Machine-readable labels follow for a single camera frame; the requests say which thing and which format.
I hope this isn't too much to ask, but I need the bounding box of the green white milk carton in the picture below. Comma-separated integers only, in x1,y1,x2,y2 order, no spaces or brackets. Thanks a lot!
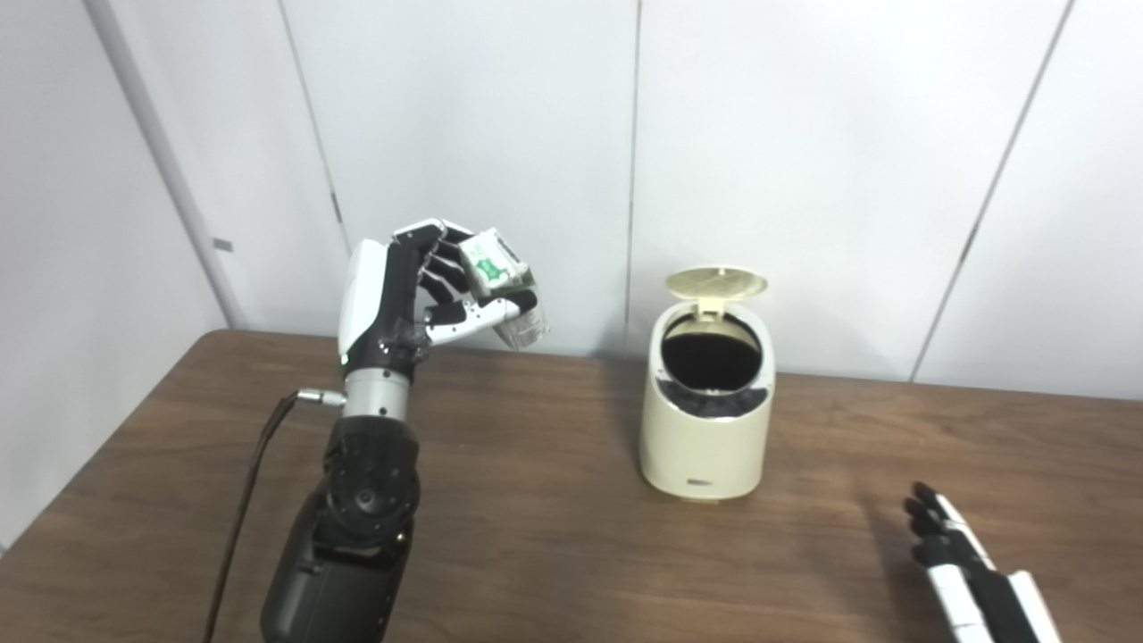
460,229,551,350

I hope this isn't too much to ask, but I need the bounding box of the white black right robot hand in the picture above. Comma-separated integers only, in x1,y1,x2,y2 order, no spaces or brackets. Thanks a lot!
904,482,1065,643

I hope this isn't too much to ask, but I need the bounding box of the white wall post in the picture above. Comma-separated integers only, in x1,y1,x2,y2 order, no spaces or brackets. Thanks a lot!
84,0,250,330

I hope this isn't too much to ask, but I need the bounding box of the round cream bin lid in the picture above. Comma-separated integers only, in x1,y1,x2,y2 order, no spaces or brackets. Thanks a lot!
665,265,769,321

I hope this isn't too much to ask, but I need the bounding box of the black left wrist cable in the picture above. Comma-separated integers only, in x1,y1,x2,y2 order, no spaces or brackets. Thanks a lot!
203,388,348,643

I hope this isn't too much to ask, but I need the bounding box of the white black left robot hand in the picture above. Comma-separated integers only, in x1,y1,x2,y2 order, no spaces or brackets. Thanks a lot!
337,219,538,378

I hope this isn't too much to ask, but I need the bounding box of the cream-colored bin body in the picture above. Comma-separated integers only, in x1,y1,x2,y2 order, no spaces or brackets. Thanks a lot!
638,302,776,504

